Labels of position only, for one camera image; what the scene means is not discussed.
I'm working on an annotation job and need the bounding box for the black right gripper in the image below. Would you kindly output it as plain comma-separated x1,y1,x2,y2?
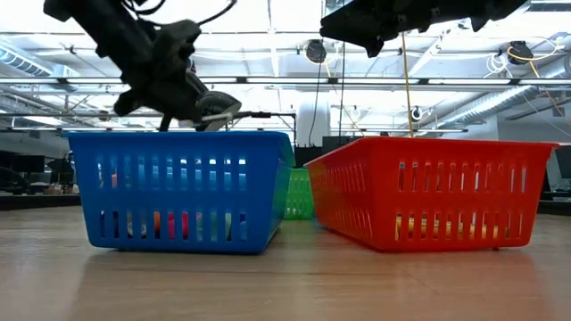
319,0,483,59

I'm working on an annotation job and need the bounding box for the black perforated box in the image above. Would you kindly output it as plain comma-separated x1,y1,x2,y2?
294,136,358,169

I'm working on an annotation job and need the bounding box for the black desk lamp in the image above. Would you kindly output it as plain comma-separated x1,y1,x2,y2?
158,90,244,134

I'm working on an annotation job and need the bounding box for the green plastic basket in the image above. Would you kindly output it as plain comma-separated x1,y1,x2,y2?
283,167,316,221

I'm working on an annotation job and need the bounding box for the yellow hanging cable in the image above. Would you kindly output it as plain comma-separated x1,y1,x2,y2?
400,30,415,138

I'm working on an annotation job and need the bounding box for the silver ventilation duct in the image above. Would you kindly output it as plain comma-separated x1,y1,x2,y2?
434,84,541,130

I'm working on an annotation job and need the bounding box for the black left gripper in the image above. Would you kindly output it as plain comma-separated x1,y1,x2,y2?
112,20,211,133

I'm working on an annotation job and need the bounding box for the blue plastic basket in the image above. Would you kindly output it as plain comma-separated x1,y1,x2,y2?
63,129,297,256

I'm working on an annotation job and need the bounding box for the dark office monitor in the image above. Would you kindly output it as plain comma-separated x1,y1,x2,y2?
0,153,46,193

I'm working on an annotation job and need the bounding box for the yellow highlighter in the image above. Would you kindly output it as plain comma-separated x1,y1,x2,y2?
394,213,501,241

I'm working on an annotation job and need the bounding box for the black power cable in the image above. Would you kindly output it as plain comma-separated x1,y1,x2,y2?
338,42,347,137

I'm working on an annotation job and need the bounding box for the red plastic basket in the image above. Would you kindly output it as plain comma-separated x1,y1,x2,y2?
303,136,560,254

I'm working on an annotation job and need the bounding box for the black ceiling cable reel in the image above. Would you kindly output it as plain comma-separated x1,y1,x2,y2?
304,38,328,65
507,39,534,67

